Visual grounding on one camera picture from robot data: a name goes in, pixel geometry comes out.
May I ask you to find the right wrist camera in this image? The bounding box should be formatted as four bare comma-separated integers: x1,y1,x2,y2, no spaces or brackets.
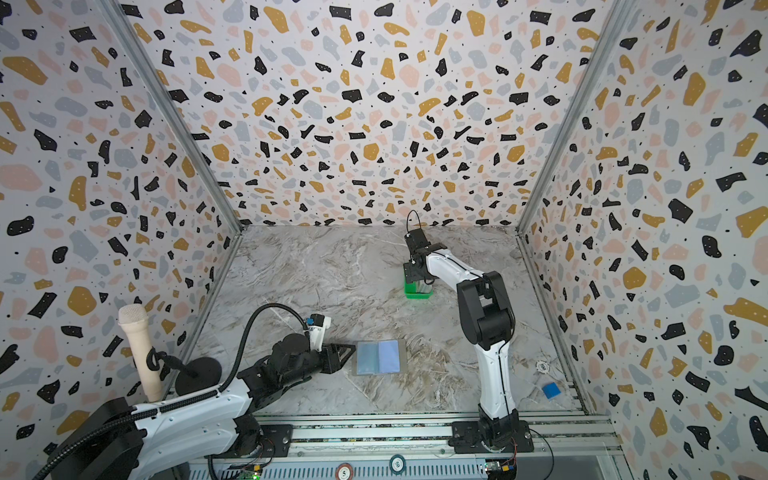
405,228,431,256

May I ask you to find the green round marker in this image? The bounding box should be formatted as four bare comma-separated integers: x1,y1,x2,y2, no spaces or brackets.
389,454,406,475

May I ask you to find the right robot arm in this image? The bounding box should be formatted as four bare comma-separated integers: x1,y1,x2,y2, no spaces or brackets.
403,228,516,421

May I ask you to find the red round marker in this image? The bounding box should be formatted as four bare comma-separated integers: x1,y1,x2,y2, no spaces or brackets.
334,463,354,480

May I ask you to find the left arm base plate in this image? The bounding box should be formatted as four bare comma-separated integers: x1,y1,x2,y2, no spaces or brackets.
214,423,294,461

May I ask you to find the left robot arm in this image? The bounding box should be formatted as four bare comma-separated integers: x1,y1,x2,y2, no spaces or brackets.
35,334,356,479

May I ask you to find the teal credit card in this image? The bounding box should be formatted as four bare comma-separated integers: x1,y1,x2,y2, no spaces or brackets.
356,342,379,376

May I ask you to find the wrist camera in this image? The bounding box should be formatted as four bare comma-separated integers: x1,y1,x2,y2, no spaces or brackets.
405,228,431,256
306,313,332,352

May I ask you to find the black corrugated cable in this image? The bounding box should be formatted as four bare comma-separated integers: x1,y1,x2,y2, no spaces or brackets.
32,302,310,480

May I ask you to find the green card tray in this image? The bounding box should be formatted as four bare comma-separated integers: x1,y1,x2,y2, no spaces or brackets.
404,280,433,300

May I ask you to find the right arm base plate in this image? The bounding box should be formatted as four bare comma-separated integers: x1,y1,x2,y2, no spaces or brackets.
448,420,534,455

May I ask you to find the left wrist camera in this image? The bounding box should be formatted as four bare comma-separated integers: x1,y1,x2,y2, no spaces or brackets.
306,313,332,352

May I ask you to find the blue credit card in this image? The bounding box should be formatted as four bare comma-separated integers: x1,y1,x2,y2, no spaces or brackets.
378,340,402,374

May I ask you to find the beige microphone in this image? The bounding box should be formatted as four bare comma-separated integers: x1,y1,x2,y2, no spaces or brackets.
118,304,163,402

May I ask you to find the blue tape piece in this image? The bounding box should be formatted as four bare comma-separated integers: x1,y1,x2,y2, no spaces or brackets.
542,382,562,399

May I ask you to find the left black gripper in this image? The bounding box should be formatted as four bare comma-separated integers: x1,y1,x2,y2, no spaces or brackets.
285,342,360,389

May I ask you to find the aluminium mounting rail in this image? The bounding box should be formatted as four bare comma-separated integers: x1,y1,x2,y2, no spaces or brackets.
113,413,625,480

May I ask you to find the black microphone stand base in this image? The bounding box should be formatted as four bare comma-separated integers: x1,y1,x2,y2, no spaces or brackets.
174,357,222,396

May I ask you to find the grey card holder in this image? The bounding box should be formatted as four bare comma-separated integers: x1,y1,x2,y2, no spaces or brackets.
355,340,407,376

